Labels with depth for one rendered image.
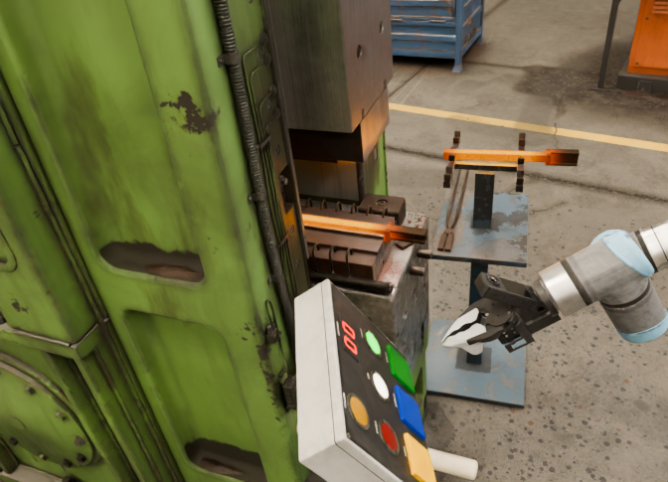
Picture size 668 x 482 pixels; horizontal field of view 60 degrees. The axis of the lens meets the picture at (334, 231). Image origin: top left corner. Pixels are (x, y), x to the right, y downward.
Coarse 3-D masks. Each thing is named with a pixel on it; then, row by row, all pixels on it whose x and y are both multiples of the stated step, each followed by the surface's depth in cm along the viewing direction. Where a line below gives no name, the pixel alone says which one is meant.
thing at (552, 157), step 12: (444, 156) 184; (456, 156) 183; (468, 156) 182; (480, 156) 181; (492, 156) 180; (504, 156) 179; (516, 156) 178; (528, 156) 177; (540, 156) 176; (552, 156) 176; (564, 156) 175; (576, 156) 174
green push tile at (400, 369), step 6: (390, 348) 111; (390, 354) 110; (396, 354) 112; (390, 360) 109; (396, 360) 110; (402, 360) 113; (390, 366) 108; (396, 366) 108; (402, 366) 111; (408, 366) 114; (396, 372) 107; (402, 372) 109; (408, 372) 112; (396, 378) 107; (402, 378) 108; (408, 378) 110; (402, 384) 108; (408, 384) 109; (408, 390) 109; (414, 390) 110
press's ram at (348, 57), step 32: (288, 0) 103; (320, 0) 101; (352, 0) 106; (384, 0) 123; (288, 32) 107; (320, 32) 105; (352, 32) 108; (384, 32) 126; (288, 64) 111; (320, 64) 109; (352, 64) 110; (384, 64) 129; (288, 96) 115; (320, 96) 113; (352, 96) 112; (320, 128) 117; (352, 128) 115
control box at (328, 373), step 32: (320, 288) 104; (320, 320) 98; (352, 320) 104; (320, 352) 93; (352, 352) 95; (384, 352) 109; (320, 384) 88; (352, 384) 89; (320, 416) 83; (352, 416) 83; (384, 416) 93; (320, 448) 79; (352, 448) 79; (384, 448) 86; (352, 480) 84; (384, 480) 84; (416, 480) 90
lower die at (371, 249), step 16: (304, 208) 163; (304, 224) 155; (384, 224) 152; (320, 240) 151; (336, 240) 150; (352, 240) 149; (368, 240) 148; (384, 240) 149; (320, 256) 146; (336, 256) 146; (352, 256) 145; (368, 256) 144; (384, 256) 151; (336, 272) 147; (352, 272) 145; (368, 272) 143
